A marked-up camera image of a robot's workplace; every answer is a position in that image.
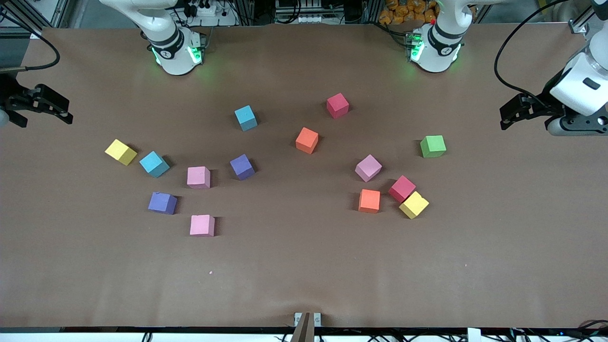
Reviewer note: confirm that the light blue foam cube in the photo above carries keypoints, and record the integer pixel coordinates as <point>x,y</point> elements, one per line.
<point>245,117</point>
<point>153,162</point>

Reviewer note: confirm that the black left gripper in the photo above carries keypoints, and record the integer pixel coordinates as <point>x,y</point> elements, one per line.
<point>541,107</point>

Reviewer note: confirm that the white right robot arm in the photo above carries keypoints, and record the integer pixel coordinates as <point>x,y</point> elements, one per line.
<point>175,52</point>

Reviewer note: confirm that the green foam cube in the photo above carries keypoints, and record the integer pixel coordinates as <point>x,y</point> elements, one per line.
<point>432,145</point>

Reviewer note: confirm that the large table cover sheet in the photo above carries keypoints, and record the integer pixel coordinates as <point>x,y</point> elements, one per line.
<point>304,261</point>

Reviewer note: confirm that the red foam cube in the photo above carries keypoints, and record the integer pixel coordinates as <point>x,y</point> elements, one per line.
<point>337,104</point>
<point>401,187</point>

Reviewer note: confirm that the yellow foam cube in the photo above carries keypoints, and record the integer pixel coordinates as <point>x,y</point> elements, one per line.
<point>119,151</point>
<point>413,204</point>

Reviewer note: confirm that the light pink foam cube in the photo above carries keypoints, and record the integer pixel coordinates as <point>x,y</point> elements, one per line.
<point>198,176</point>
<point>202,225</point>
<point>368,167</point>

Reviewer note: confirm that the orange snack bag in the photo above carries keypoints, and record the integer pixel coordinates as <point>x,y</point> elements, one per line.
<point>403,9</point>

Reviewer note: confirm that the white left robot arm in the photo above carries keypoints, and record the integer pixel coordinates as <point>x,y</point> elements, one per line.
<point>441,47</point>

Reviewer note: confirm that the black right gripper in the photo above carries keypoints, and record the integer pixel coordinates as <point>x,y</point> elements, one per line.
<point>10,95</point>

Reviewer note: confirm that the orange foam cube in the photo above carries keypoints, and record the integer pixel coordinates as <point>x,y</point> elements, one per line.
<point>369,200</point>
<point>306,139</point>

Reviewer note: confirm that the aluminium frame beam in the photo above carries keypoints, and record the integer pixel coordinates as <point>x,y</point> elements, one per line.
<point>578,27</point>
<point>61,12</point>

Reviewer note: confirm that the purple foam cube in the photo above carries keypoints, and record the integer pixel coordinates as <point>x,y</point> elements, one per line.
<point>242,166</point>
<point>161,202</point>

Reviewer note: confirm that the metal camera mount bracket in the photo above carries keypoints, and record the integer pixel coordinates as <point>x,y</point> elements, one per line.
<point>308,320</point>

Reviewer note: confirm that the white power strip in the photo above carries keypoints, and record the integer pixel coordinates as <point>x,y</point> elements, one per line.
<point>205,10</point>
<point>311,19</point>

